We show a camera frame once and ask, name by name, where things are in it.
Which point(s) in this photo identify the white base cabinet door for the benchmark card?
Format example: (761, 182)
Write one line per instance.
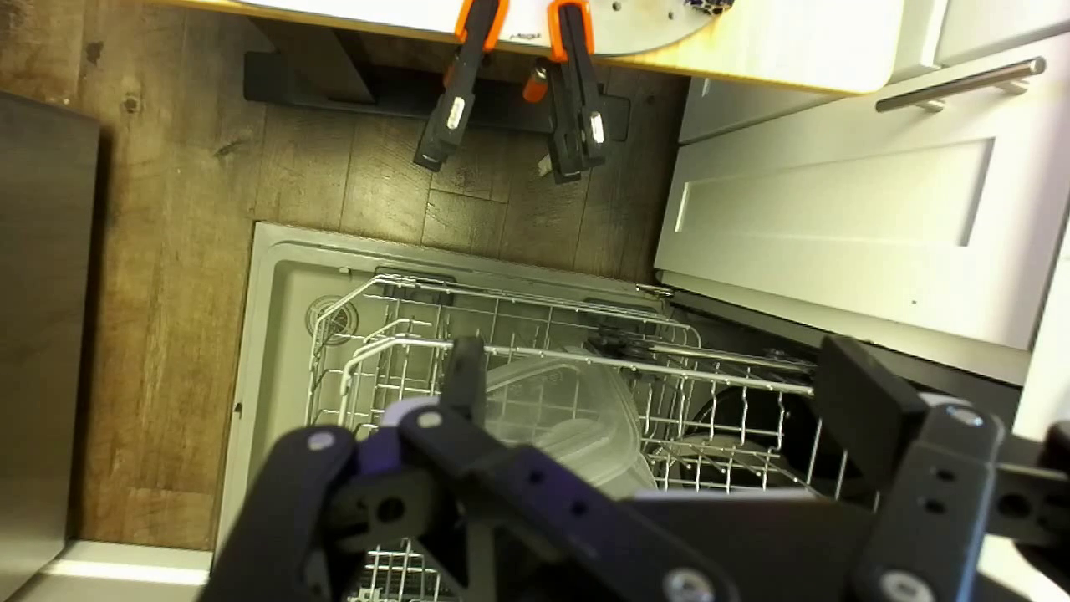
(837, 213)

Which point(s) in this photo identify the large translucent plastic container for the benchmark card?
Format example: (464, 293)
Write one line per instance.
(568, 423)

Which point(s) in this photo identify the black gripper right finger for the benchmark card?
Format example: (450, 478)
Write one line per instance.
(937, 478)

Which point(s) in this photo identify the stainless steel refrigerator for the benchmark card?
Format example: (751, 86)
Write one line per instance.
(45, 334)

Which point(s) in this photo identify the orange and black clamp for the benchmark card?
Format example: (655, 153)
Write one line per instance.
(457, 101)
(581, 112)

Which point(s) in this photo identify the dishwasher with open door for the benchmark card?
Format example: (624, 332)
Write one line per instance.
(270, 370)

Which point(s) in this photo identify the robot mounting table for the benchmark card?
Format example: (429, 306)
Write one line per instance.
(779, 44)

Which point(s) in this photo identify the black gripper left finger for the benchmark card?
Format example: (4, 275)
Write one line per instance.
(523, 488)

